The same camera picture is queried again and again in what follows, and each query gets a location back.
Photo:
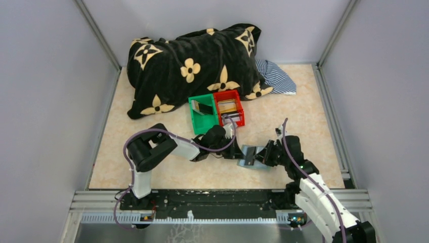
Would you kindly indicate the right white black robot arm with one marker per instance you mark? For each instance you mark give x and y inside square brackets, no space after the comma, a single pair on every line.
[309,192]

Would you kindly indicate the green plastic bin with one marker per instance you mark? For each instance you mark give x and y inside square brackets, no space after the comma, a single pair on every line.
[202,123]

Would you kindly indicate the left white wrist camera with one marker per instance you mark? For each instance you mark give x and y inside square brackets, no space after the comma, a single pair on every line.
[229,130]

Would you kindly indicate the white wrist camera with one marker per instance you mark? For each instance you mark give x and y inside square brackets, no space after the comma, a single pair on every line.
[229,130]
[279,132]

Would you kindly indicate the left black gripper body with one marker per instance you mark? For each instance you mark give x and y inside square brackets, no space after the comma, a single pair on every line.
[228,152]

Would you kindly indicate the blue striped cloth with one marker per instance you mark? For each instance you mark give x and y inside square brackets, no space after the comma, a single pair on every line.
[276,77]

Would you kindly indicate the card in green bin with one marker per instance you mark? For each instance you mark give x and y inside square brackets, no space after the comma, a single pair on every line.
[195,106]

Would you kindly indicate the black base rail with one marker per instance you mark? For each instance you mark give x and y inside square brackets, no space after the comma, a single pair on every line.
[218,204]

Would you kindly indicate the black floral blanket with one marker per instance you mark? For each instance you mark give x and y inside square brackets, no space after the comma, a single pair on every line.
[166,73]

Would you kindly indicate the cards in red bin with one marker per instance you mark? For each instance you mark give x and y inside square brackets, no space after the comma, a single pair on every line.
[231,108]

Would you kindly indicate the red plastic bin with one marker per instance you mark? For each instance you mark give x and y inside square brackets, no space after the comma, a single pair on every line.
[226,95]

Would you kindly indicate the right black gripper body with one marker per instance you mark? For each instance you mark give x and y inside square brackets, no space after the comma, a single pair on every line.
[273,155]

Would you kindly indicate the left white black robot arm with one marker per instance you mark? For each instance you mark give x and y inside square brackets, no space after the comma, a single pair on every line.
[148,148]

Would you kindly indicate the sage green card holder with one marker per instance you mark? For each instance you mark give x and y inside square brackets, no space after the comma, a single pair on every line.
[258,165]

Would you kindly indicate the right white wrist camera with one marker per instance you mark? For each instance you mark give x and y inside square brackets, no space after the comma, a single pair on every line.
[279,132]

